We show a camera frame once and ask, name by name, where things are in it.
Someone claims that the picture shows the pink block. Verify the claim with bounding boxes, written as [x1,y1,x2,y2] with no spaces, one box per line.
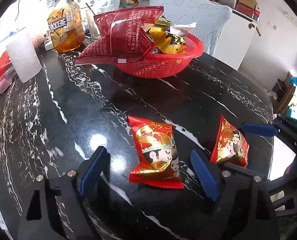
[0,79,13,93]

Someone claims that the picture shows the red gift box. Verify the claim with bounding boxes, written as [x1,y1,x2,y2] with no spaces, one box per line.
[237,4,262,22]

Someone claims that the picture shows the dark red snack packet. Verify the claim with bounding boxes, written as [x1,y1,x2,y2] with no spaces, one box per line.
[75,6,164,65]

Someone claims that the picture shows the red gold snack packet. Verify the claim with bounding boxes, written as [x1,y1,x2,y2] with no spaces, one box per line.
[211,114,250,168]
[127,116,184,189]

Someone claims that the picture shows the grey covered chair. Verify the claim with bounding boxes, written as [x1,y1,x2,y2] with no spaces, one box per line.
[149,0,233,57]

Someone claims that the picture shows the toilet paper roll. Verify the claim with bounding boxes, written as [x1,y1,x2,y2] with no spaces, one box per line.
[5,27,42,83]

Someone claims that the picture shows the yellow snack packet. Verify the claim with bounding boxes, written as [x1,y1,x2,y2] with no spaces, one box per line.
[148,25,187,55]

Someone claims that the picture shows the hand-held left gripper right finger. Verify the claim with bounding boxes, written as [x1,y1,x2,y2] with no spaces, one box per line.
[190,149,281,240]

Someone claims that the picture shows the iced tea bottle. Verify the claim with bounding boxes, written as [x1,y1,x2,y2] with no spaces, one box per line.
[48,0,85,53]

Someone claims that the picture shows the red plastic basket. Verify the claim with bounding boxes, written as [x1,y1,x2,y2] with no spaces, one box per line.
[115,33,204,78]

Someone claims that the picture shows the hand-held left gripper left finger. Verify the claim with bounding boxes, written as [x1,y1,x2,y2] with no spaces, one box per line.
[17,146,110,240]

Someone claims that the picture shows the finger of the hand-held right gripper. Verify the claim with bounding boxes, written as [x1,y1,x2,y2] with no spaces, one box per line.
[242,117,297,153]
[220,162,266,180]

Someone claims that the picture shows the white refrigerator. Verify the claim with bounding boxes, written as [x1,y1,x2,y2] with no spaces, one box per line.
[0,0,48,43]

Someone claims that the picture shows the bright red food packet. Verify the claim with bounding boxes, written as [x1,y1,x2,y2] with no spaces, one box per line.
[0,51,13,78]

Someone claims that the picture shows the white jug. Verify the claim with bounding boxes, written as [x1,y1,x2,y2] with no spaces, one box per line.
[73,0,99,8]

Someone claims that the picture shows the clear plastic container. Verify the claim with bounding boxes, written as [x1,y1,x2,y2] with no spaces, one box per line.
[0,62,18,98]

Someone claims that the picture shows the glass cup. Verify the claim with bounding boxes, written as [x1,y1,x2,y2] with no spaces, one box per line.
[86,5,114,41]

